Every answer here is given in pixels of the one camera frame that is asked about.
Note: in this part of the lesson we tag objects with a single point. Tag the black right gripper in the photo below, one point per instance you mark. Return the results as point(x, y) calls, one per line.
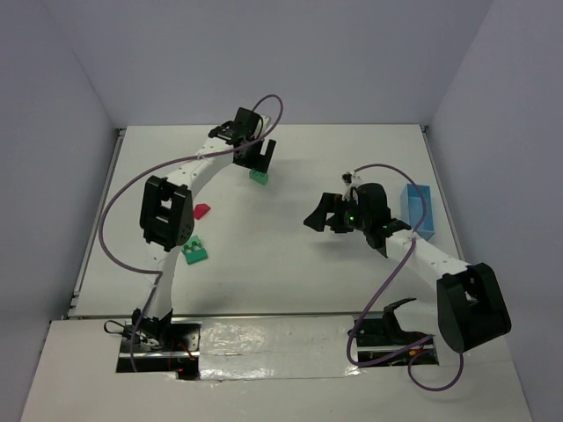
point(333, 214)

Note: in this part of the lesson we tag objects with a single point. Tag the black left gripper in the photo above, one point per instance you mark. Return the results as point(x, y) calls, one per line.
point(253, 156)

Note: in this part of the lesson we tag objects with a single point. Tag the green letter cube F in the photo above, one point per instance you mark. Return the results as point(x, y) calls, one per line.
point(262, 178)

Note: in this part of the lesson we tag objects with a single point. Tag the red wedge block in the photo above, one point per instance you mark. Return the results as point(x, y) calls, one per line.
point(200, 210)

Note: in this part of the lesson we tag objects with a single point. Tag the blue plastic bin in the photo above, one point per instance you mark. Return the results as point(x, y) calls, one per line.
point(411, 209)

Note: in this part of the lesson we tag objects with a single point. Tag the green arch block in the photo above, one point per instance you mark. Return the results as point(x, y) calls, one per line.
point(192, 244)
point(193, 256)

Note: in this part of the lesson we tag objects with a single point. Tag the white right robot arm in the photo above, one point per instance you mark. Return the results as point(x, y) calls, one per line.
point(471, 310)

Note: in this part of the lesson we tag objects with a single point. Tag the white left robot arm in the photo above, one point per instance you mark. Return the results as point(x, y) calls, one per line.
point(167, 213)

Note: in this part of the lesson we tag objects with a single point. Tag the white front cover board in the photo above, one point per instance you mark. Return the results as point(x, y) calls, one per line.
point(76, 380)

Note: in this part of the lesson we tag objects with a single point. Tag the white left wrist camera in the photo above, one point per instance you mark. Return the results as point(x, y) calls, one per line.
point(267, 120)

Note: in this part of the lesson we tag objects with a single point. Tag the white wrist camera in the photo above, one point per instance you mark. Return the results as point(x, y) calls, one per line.
point(351, 180)
point(267, 120)

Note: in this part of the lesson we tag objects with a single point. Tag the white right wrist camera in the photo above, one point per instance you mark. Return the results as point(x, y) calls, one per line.
point(351, 180)

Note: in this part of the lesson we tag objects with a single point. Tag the aluminium table edge rail left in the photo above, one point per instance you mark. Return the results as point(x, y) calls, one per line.
point(70, 311)

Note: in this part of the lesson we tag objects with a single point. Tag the aluminium table edge rail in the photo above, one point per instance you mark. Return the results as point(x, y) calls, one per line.
point(70, 311)
point(444, 190)

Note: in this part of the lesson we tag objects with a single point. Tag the aluminium table edge rail right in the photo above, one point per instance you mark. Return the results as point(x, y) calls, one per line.
point(444, 190)

